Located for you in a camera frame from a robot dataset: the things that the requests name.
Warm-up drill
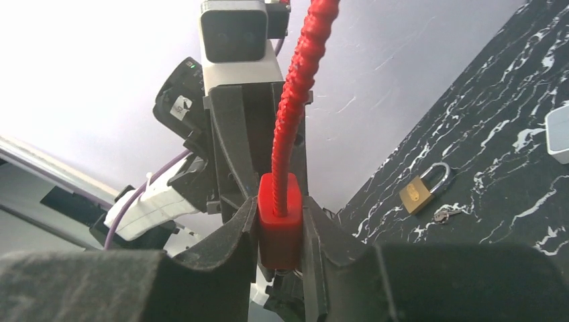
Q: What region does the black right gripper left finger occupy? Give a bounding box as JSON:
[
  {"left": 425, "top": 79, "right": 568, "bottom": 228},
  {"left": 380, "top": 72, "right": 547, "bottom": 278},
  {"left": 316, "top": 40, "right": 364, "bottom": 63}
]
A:
[{"left": 1, "top": 197, "right": 258, "bottom": 321}]

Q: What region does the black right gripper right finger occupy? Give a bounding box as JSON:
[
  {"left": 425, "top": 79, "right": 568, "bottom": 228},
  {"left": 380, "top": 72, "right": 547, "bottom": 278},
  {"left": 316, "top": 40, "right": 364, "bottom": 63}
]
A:
[{"left": 302, "top": 197, "right": 568, "bottom": 321}]

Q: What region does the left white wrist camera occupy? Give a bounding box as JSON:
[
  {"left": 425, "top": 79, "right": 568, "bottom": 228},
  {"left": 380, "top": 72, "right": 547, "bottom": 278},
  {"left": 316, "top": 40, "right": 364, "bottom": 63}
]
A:
[{"left": 198, "top": 1, "right": 291, "bottom": 93}]

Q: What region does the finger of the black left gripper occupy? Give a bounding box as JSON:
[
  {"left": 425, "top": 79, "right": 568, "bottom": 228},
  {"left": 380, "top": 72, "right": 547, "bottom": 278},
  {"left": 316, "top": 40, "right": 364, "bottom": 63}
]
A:
[
  {"left": 207, "top": 85, "right": 258, "bottom": 223},
  {"left": 272, "top": 81, "right": 310, "bottom": 196}
]

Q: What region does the red cable tie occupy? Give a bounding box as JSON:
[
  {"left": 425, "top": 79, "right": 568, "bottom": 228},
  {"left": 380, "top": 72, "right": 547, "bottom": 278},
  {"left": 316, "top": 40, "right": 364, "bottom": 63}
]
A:
[{"left": 257, "top": 0, "right": 340, "bottom": 270}]

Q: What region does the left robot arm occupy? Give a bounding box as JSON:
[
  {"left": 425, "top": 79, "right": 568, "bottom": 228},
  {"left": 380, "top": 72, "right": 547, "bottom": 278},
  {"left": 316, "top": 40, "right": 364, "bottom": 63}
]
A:
[{"left": 91, "top": 54, "right": 305, "bottom": 252}]

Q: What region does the aluminium frame rail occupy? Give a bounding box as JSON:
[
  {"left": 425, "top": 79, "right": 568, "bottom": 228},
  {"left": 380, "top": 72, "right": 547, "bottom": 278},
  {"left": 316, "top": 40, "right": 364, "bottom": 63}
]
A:
[{"left": 1, "top": 134, "right": 118, "bottom": 254}]

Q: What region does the small silver padlock key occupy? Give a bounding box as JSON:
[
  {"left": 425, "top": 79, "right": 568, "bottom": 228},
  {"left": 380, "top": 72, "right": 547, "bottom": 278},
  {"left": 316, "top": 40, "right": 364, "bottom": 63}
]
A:
[{"left": 433, "top": 209, "right": 462, "bottom": 225}]

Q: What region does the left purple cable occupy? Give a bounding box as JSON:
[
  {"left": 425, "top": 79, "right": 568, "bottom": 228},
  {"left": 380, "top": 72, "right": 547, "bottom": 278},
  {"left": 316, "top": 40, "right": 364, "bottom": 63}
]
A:
[{"left": 103, "top": 37, "right": 287, "bottom": 251}]

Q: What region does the white square box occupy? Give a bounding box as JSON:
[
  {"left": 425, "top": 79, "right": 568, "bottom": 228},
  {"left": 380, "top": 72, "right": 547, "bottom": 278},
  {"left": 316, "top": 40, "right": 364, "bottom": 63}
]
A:
[{"left": 544, "top": 101, "right": 568, "bottom": 165}]

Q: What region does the brass padlock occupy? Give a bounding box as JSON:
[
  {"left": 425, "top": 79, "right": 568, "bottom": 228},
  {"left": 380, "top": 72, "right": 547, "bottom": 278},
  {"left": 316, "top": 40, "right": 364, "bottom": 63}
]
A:
[{"left": 399, "top": 162, "right": 452, "bottom": 215}]

